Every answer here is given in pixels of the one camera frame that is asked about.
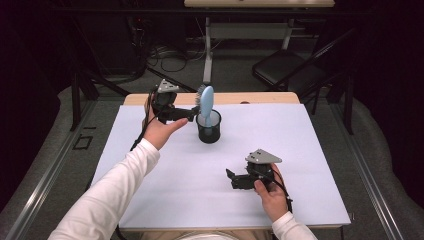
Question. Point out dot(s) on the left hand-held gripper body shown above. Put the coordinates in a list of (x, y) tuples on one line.
[(166, 111)]

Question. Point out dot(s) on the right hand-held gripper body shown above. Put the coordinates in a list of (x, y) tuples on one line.
[(260, 170)]

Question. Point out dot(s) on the light blue hairbrush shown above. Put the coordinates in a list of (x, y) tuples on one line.
[(207, 100)]

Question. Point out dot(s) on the black mesh pen holder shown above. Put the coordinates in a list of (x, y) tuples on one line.
[(209, 136)]

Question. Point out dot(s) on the person's left hand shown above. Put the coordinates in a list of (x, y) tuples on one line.
[(158, 131)]

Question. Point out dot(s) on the person's right hand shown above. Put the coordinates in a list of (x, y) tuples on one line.
[(273, 200)]

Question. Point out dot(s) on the white table cover board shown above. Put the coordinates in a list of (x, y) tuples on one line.
[(200, 173)]

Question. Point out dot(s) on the person's beige torso clothing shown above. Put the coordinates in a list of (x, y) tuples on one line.
[(206, 236)]

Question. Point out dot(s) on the black metal stand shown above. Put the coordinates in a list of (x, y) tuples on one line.
[(349, 100), (76, 100)]

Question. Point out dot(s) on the black folding chair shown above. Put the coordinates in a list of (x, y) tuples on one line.
[(286, 68)]

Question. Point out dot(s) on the white frame desk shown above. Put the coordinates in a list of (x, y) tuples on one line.
[(207, 50)]

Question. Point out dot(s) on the metal floor rail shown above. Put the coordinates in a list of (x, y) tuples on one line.
[(50, 170), (363, 166)]

